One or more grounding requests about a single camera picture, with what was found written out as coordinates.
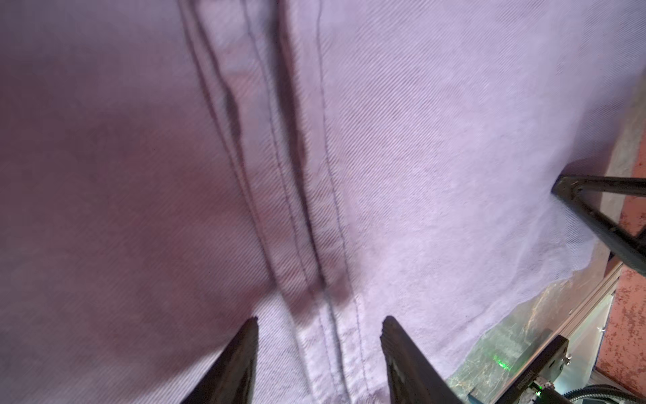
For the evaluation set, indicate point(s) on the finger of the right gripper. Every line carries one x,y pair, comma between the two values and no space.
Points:
627,247

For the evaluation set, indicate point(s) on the purple trousers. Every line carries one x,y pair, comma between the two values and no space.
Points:
172,168

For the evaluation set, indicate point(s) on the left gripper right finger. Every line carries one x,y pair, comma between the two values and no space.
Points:
411,378

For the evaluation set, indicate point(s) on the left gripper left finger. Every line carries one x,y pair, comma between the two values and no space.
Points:
231,378

